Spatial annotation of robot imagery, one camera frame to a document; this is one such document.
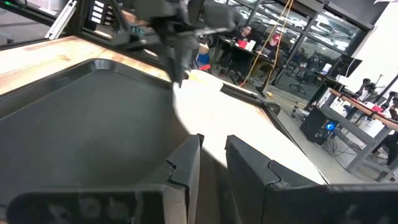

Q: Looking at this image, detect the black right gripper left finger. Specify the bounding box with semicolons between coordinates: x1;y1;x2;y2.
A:
6;133;205;224

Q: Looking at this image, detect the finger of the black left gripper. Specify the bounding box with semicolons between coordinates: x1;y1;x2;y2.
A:
161;37;192;88

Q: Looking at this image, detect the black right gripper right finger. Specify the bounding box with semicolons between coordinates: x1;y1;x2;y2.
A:
224;134;398;224

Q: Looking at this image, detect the black plastic serving tray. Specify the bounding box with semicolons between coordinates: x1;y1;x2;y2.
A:
0;58;200;206

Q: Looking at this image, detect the black equipment rack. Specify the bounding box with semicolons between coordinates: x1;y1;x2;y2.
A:
74;0;126;32

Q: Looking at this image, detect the person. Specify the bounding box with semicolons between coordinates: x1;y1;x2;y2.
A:
263;33;281;60
233;24;253;44
372;95;398;166

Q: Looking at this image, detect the computer tower with blue light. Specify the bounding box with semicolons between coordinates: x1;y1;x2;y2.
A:
299;106;339;144

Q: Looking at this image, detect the wooden top workbench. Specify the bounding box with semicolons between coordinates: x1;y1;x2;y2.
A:
319;88;398;183

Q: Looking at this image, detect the silver aluminium extrusion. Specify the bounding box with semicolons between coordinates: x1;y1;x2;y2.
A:
44;0;78;41

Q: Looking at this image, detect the black metal table frame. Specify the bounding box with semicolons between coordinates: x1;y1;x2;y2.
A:
67;28;282;116

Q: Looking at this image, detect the yellow cable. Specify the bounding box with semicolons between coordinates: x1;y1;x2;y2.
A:
238;0;295;88

